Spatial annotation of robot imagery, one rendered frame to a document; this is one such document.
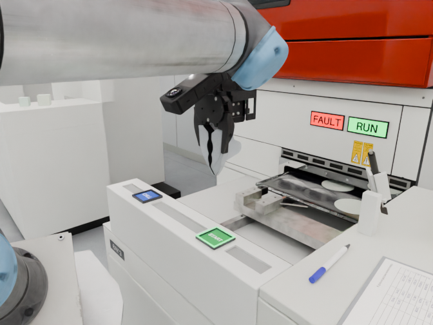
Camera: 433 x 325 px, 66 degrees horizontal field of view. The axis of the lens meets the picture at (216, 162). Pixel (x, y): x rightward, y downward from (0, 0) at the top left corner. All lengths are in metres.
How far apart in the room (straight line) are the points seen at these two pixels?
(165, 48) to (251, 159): 1.10
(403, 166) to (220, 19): 0.80
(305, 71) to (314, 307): 0.75
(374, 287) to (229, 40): 0.42
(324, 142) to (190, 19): 0.88
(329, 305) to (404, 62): 0.63
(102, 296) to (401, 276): 0.57
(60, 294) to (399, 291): 0.57
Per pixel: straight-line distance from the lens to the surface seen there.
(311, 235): 0.86
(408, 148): 1.02
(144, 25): 0.26
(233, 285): 0.59
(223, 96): 0.54
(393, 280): 0.61
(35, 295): 0.67
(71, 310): 0.71
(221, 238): 0.66
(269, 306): 0.55
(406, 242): 0.73
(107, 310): 0.75
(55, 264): 0.72
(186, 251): 0.67
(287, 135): 1.21
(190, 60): 0.31
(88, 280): 0.84
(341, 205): 0.99
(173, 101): 0.50
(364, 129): 1.06
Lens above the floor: 1.30
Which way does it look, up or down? 18 degrees down
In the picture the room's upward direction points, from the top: straight up
